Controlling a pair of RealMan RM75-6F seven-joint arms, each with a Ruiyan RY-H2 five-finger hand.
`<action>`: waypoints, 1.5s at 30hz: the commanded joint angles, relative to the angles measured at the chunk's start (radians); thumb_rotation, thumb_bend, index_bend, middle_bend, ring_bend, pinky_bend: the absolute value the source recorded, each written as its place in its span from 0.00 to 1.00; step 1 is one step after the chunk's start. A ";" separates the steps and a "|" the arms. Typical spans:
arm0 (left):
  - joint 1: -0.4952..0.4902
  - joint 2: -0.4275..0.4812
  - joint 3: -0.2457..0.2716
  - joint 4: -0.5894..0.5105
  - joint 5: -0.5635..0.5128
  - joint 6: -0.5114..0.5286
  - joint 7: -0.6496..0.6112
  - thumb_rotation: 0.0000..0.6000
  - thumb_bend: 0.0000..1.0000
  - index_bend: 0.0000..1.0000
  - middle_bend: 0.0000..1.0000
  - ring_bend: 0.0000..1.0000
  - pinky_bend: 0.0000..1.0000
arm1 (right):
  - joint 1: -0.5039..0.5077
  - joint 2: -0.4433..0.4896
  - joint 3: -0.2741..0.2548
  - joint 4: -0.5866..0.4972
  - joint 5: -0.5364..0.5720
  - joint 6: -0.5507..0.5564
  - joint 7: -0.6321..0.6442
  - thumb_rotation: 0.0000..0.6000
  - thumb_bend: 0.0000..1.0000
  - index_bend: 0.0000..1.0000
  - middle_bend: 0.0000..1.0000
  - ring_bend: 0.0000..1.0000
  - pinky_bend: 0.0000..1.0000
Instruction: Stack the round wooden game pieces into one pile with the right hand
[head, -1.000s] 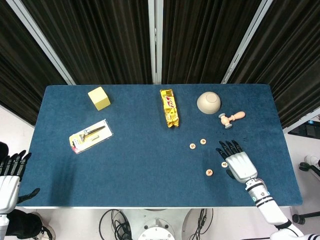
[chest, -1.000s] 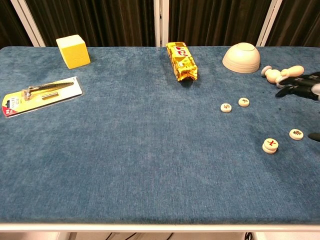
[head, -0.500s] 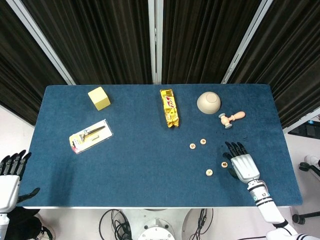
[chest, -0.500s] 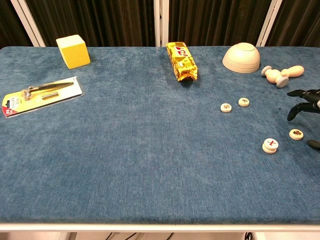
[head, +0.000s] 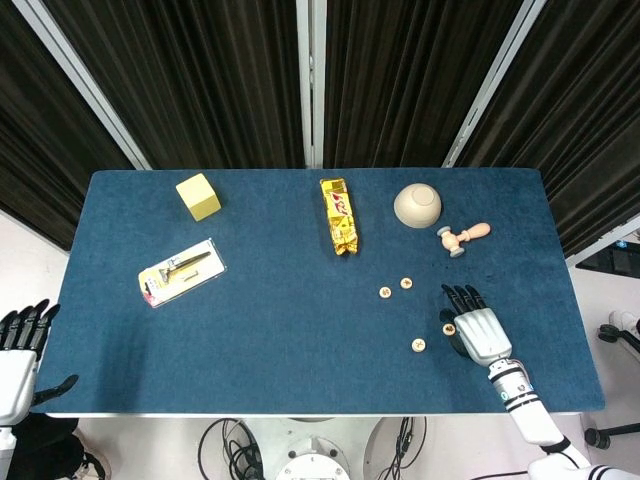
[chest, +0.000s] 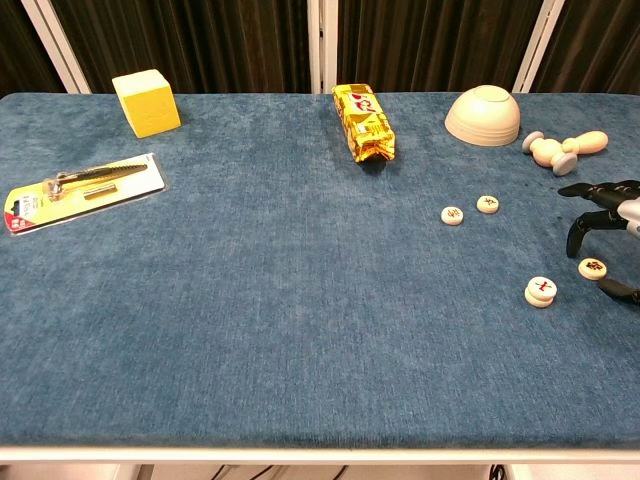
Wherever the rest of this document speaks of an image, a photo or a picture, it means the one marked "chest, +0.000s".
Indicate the yellow foil snack packet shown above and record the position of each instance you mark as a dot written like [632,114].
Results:
[367,125]

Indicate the yellow cube box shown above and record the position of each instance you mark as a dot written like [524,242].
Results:
[150,112]

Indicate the wooden roller massager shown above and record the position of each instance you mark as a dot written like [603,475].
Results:
[547,152]

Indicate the cream chess piece red character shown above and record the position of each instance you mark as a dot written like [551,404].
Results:
[542,286]
[452,216]

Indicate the beige upturned bowl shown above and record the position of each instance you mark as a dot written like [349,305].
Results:
[482,117]

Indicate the cream chess piece black character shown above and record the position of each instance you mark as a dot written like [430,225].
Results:
[592,268]
[536,302]
[487,204]

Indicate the blue velvet table cover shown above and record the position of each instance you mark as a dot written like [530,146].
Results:
[280,300]

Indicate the dark pleated curtain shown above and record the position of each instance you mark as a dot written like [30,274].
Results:
[200,45]

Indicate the white table frame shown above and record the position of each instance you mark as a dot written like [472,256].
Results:
[320,455]

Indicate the saw blade blister pack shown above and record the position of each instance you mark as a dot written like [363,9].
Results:
[85,192]

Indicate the white frame post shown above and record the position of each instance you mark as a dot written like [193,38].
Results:
[322,45]
[537,47]
[57,47]

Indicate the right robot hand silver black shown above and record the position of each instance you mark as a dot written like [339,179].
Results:
[617,200]

